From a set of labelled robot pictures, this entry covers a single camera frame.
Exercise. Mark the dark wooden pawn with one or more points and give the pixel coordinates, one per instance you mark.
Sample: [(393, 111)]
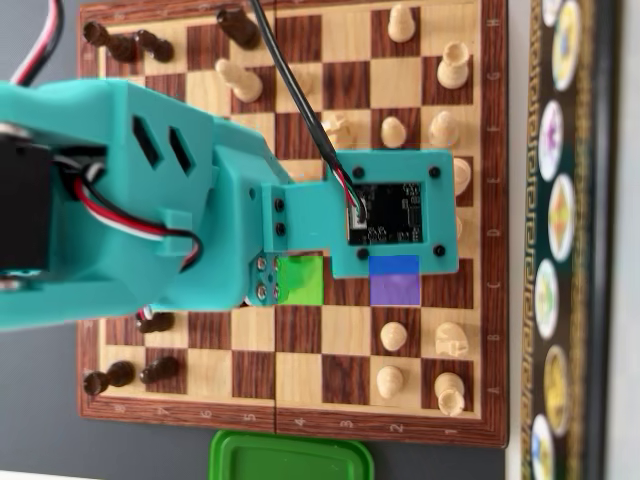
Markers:
[(161, 371), (157, 324), (156, 46)]

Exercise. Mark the light wooden knight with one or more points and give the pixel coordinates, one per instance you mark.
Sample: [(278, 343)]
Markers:
[(451, 340), (340, 127)]

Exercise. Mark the wooden folding chessboard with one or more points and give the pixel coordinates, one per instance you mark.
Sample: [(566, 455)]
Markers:
[(345, 330)]

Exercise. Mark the light wooden rook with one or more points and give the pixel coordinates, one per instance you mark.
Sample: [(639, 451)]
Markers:
[(449, 395), (454, 65)]

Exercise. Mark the dark wooden rook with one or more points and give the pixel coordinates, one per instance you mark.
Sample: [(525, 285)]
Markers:
[(112, 42), (110, 377)]

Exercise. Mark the light wooden bishop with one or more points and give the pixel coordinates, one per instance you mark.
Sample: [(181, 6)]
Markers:
[(239, 80), (444, 130)]

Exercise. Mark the black gold patterned game box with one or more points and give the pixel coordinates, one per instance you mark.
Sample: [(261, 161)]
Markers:
[(585, 250)]

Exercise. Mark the light wooden king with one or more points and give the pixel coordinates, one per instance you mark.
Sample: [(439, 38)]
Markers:
[(462, 177)]

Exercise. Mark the dark wooden knight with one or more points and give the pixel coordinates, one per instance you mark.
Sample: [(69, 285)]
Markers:
[(239, 29)]

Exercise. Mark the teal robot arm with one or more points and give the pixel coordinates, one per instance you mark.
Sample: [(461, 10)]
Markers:
[(100, 280)]

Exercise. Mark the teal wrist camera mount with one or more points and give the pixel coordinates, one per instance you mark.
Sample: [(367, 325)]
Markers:
[(310, 220)]

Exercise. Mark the green plastic lid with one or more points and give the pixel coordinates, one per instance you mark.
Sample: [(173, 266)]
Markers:
[(290, 457)]

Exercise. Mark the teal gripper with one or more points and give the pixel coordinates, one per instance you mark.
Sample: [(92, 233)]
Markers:
[(239, 165)]

